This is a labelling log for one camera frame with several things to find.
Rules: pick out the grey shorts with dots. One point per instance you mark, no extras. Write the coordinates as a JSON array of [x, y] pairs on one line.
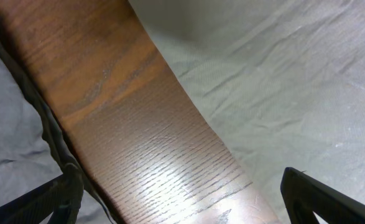
[[33, 150]]

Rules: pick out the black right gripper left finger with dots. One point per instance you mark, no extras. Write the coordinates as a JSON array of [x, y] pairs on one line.
[[59, 200]]

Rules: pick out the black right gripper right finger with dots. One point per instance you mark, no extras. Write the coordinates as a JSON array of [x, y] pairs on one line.
[[306, 199]]

